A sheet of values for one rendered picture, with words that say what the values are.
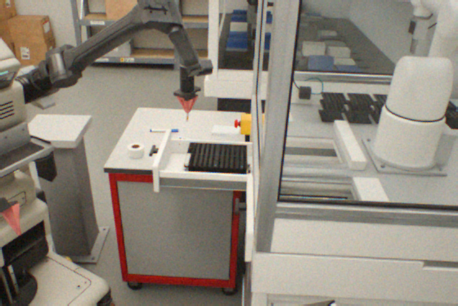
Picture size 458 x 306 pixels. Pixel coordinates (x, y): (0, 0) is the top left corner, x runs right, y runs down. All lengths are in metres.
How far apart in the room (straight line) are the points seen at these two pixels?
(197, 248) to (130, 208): 0.36
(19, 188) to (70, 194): 0.77
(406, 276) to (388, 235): 0.15
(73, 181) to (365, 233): 1.52
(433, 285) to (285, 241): 0.41
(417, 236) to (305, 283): 0.30
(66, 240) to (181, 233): 0.76
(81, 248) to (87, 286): 0.55
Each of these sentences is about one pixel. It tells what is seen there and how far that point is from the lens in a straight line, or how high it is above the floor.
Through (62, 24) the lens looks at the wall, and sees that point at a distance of 5.99.
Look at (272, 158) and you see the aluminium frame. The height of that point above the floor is 1.21.
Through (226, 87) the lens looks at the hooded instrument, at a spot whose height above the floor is 0.87.
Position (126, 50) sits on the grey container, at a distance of 5.39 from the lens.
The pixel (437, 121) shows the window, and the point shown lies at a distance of 0.96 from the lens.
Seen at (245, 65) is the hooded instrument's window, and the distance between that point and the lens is 2.25.
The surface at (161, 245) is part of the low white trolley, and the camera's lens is 1.98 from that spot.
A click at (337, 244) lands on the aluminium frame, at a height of 0.98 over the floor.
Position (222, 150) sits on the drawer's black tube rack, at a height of 0.90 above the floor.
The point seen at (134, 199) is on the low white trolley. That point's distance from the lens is 1.84.
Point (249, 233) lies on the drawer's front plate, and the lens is 1.13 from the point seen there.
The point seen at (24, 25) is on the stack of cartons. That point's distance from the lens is 5.74.
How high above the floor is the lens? 1.66
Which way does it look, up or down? 30 degrees down
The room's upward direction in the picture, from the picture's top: 2 degrees clockwise
